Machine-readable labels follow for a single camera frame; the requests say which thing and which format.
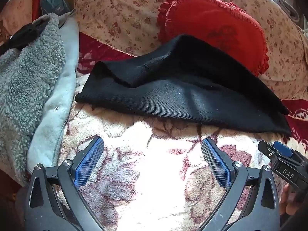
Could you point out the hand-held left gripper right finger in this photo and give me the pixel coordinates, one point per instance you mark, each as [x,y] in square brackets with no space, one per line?
[216,163]

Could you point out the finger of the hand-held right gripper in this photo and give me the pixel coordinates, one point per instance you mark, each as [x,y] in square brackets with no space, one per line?
[282,149]
[266,150]

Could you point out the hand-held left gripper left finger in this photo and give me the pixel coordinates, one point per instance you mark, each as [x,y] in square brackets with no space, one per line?
[89,163]

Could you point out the black pants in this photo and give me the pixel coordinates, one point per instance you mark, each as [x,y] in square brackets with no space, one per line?
[168,96]

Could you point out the person's right hand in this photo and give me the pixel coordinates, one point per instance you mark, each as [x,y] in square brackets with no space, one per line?
[291,204]

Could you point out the red and white fluffy blanket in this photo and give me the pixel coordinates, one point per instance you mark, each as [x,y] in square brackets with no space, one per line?
[149,173]

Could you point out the grey fleece jacket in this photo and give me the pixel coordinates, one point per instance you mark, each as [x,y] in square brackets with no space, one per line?
[28,81]

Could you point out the red ruffled heart pillow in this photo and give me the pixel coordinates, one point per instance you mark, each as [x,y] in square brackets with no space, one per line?
[211,24]

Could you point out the grey cloth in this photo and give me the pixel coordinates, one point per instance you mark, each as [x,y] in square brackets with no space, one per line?
[284,7]

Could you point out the black plastic object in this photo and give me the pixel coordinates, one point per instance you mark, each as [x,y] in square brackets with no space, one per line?
[24,37]

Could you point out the beige floral quilt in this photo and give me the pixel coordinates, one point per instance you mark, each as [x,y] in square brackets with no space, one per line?
[120,16]

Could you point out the teal bag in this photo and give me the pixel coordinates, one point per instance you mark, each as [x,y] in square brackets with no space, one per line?
[54,3]

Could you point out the pink floral cloth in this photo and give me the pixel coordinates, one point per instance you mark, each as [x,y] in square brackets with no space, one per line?
[15,7]

